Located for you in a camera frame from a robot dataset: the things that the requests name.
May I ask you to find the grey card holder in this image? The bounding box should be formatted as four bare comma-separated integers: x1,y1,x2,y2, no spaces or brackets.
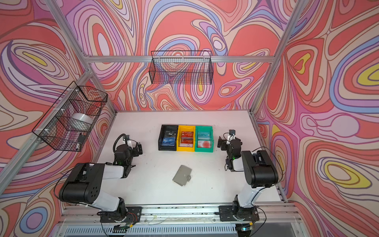
172,165,192,186

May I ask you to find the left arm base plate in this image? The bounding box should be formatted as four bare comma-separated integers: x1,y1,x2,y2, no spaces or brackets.
98,206,142,224

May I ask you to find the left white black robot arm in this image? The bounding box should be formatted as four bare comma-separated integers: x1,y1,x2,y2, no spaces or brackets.
58,142,143,225

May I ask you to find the black plastic bin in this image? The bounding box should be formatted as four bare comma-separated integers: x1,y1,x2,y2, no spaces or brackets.
158,124,179,151

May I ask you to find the black wire basket wall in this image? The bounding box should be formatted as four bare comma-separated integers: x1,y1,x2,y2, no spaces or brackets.
32,82,108,152
149,50,214,86

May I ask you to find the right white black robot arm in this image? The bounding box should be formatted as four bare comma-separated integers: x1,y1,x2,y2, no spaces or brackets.
215,136,279,222

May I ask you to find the black wire basket left wall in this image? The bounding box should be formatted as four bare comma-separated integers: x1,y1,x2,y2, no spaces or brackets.
32,82,108,152

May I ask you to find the black wire basket back wall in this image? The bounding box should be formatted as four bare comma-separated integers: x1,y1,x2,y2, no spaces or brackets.
149,50,214,86

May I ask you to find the green plastic bin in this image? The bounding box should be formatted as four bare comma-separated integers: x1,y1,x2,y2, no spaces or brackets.
194,126,214,153

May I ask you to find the silver tape roll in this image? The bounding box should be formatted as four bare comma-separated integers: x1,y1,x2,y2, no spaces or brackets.
68,113,93,131

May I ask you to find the small black device in basket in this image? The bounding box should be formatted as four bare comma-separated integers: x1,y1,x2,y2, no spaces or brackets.
77,133,86,146

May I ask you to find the yellow plastic bin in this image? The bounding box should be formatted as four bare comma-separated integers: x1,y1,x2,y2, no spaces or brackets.
176,125,195,152

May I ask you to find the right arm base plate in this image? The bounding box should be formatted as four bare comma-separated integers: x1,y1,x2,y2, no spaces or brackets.
215,205,260,223

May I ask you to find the aluminium front rail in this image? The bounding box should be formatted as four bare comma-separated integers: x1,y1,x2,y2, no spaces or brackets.
58,202,303,225

